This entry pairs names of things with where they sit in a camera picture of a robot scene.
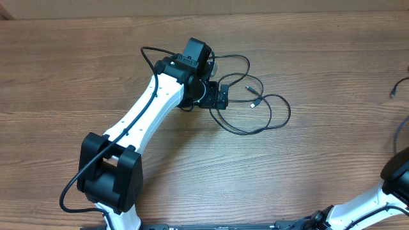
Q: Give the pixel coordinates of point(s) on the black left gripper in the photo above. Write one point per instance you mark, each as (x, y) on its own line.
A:
(211, 100)

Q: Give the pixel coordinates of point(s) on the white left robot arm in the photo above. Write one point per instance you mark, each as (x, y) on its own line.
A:
(110, 168)

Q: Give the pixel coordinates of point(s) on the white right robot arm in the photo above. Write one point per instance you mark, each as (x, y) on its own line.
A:
(387, 199)

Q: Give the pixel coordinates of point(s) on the brown cardboard back panel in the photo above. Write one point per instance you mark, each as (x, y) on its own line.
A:
(78, 9)

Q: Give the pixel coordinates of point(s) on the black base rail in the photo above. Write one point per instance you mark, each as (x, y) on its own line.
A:
(282, 224)

